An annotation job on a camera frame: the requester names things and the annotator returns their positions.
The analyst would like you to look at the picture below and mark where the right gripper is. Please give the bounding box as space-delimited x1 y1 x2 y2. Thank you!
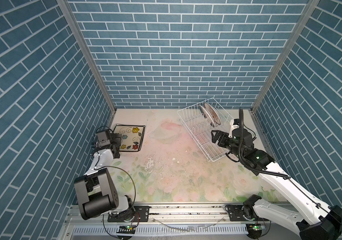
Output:
211 128 244 161

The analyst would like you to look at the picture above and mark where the floral black square plate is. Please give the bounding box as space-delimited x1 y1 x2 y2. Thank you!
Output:
114 124 146 152

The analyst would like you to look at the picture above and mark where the round plate red rim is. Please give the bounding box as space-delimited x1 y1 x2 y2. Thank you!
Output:
199 105 216 128

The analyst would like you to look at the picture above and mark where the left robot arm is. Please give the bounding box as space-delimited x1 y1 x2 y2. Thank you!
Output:
74 131 136 222

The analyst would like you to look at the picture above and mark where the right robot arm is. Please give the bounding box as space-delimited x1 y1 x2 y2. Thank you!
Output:
211 129 342 240

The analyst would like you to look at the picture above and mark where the round plate orange sunburst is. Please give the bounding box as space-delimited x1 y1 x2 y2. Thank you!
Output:
204 103 221 126

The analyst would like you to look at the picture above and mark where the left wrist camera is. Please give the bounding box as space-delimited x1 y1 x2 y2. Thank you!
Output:
96 130 112 148

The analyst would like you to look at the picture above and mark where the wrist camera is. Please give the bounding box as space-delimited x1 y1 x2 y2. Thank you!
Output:
229 119 240 133
96 130 112 148

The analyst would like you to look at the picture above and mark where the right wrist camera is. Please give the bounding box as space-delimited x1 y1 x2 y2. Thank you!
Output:
229 119 240 133

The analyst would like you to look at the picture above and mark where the white wire dish rack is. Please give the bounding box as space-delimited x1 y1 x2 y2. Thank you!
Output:
176 97 254 163

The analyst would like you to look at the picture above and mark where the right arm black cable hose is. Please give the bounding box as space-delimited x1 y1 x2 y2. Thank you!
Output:
237 107 291 180

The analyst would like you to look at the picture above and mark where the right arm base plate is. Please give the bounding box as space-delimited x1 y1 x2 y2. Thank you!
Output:
224 205 268 223

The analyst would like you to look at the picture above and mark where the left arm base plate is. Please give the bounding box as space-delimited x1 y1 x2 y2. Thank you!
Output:
108 205 150 223

